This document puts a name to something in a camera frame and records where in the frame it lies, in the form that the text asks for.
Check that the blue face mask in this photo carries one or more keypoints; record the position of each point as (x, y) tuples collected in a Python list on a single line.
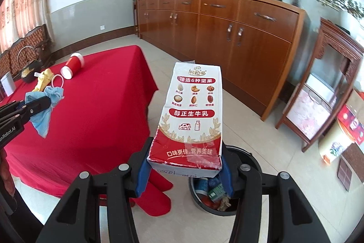
[(42, 123)]

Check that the yellow wrapper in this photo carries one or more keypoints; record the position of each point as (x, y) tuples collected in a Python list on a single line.
[(45, 78)]

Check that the black wicker basket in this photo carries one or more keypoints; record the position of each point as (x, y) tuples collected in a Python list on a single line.
[(28, 73)]

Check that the wicker wooden chair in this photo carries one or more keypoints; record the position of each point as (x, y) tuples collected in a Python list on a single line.
[(35, 43)]

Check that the white card stand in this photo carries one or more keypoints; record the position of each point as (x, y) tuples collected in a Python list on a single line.
[(8, 83)]

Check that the blue patterned paper cup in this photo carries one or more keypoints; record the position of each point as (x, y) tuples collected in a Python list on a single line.
[(202, 185)]

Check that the wooden sideboard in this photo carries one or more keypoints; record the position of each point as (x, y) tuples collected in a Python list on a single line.
[(213, 38)]

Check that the red plastic bag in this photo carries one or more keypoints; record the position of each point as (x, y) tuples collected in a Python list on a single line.
[(212, 203)]

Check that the red paper cup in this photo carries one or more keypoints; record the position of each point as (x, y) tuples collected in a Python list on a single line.
[(74, 62)]

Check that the black trash bin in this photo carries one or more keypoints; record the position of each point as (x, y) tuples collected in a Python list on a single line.
[(193, 191)]

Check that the green printed box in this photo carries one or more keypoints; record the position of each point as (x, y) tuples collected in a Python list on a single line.
[(216, 193)]

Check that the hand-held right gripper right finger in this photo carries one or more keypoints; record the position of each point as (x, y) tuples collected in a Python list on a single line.
[(227, 181)]

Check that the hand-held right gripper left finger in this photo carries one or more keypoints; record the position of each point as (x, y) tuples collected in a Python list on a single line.
[(142, 174)]

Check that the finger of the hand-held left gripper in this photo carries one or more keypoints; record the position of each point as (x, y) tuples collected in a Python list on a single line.
[(14, 107), (38, 107)]

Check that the white wall socket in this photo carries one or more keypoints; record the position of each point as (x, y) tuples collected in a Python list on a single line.
[(102, 27)]

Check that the person's left hand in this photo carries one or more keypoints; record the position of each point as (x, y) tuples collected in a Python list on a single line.
[(5, 174)]

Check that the red tablecloth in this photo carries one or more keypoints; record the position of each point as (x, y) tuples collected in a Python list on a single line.
[(99, 103)]

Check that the carved wooden stand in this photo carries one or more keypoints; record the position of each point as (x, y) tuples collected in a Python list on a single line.
[(335, 38)]

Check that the brown paper bag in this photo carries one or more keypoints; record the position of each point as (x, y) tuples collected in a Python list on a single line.
[(224, 203)]

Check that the red and white milk carton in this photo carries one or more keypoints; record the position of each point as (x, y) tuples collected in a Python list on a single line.
[(190, 117)]

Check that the cardboard box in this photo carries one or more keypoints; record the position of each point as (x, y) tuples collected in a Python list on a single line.
[(332, 134)]

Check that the beige curtain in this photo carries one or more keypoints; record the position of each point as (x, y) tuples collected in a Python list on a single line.
[(25, 4)]

